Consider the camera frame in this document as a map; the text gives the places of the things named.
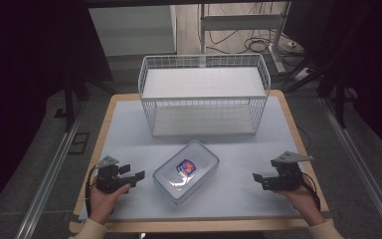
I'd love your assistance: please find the person's right hand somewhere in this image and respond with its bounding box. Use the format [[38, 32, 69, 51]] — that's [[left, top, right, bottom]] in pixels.
[[275, 176, 326, 228]]

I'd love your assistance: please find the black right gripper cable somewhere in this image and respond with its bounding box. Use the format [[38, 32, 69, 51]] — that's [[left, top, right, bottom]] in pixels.
[[299, 171, 322, 212]]

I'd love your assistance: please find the tangle of black floor cables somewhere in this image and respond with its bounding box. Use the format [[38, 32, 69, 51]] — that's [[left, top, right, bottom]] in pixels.
[[208, 29, 306, 58]]

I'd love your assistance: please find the white cabinet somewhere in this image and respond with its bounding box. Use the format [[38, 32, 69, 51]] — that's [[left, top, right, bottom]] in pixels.
[[89, 5, 178, 58]]

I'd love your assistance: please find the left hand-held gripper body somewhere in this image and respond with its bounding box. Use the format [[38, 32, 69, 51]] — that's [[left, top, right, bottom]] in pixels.
[[95, 154, 137, 195]]

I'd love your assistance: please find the clear plastic food container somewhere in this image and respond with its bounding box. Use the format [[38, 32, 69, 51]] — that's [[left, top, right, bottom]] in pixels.
[[152, 139, 221, 206]]

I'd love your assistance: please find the white wire basket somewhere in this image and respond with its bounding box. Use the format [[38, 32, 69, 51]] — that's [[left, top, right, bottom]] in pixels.
[[137, 53, 273, 138]]

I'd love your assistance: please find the person's left hand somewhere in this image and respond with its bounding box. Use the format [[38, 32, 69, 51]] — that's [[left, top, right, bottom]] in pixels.
[[88, 182, 132, 225]]

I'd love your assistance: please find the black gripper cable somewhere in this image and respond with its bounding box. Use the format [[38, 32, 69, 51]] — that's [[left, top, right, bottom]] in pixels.
[[299, 171, 322, 212], [85, 163, 101, 215]]

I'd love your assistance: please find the white power strip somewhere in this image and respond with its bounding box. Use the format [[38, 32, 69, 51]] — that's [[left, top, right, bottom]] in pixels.
[[292, 67, 310, 83]]

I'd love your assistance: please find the white metal desk frame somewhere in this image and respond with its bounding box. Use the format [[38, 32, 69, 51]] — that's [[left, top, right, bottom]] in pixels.
[[198, 2, 291, 75]]

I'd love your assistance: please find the dark floor plate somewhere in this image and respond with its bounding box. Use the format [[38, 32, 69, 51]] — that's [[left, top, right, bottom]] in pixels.
[[68, 131, 91, 155]]

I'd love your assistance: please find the aluminium rail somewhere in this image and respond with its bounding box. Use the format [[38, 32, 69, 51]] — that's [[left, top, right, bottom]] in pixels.
[[320, 97, 382, 239], [14, 99, 88, 239]]

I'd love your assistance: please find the white table mat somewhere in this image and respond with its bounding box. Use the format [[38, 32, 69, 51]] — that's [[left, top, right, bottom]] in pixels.
[[79, 95, 308, 222]]

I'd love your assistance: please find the black tripod stand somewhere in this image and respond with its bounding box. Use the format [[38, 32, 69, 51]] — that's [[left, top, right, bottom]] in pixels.
[[284, 56, 359, 129]]

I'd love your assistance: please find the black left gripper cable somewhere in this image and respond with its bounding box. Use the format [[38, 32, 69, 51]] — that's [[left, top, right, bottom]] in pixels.
[[85, 163, 101, 215]]

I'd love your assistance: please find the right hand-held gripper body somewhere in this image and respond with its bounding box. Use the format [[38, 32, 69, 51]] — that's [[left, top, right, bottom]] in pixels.
[[262, 150, 314, 192]]

